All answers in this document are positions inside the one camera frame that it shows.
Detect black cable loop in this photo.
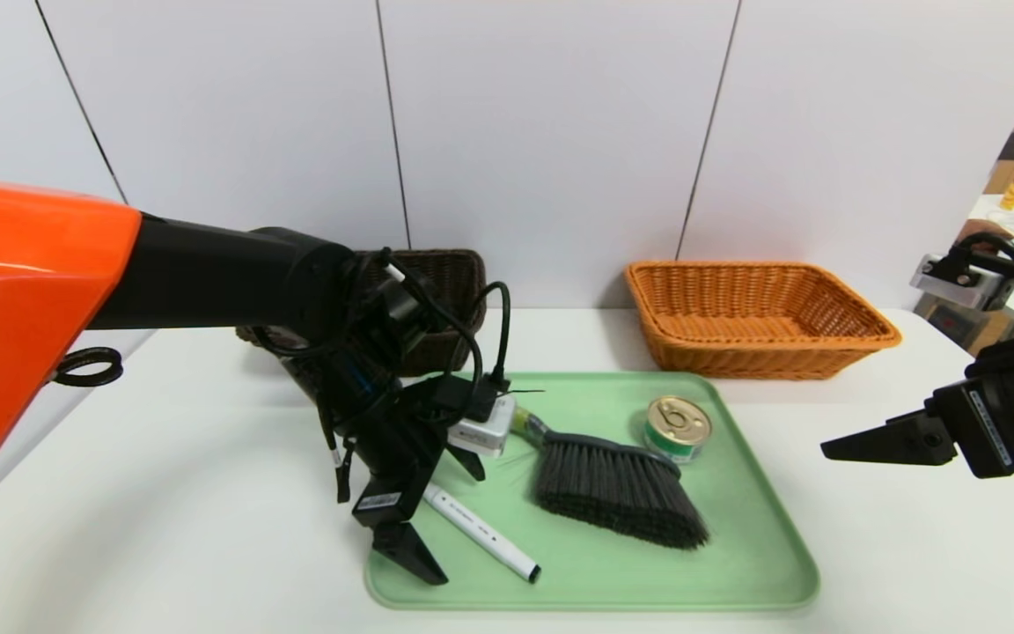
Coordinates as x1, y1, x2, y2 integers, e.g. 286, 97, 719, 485
54, 346, 125, 388

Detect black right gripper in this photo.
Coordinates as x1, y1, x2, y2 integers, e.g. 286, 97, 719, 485
819, 363, 1014, 480

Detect gold lid tin can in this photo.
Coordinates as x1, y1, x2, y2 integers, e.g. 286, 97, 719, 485
643, 395, 713, 465

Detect green handled black bristle brush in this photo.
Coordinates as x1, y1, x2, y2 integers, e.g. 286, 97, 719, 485
511, 407, 710, 551

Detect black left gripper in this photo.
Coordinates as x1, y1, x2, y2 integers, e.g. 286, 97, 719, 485
319, 350, 486, 586

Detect black camera cable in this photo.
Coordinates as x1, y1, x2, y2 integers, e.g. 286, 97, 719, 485
470, 280, 514, 397
956, 231, 1014, 291

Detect black right camera cable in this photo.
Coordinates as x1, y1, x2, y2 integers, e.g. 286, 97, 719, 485
956, 231, 1014, 291

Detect brown round object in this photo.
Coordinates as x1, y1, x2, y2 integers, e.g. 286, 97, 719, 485
956, 220, 1014, 256

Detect white marker pen black caps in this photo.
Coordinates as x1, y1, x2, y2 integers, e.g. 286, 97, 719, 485
422, 483, 542, 584

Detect white side table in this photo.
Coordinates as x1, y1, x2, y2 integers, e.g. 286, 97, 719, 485
934, 195, 1014, 344

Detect light green plastic tray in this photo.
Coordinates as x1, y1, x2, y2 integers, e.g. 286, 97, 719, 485
364, 372, 820, 611

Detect black left camera cable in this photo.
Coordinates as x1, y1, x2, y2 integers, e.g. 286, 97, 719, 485
470, 280, 514, 397

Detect orange wicker basket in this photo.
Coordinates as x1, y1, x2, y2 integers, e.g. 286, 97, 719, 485
623, 261, 902, 381

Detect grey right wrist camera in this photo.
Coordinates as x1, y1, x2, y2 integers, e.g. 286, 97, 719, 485
909, 251, 1014, 311

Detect dark brown wicker basket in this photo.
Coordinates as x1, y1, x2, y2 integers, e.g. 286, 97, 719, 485
239, 249, 488, 378

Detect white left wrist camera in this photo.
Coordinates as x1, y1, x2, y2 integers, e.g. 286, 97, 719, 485
450, 394, 517, 460

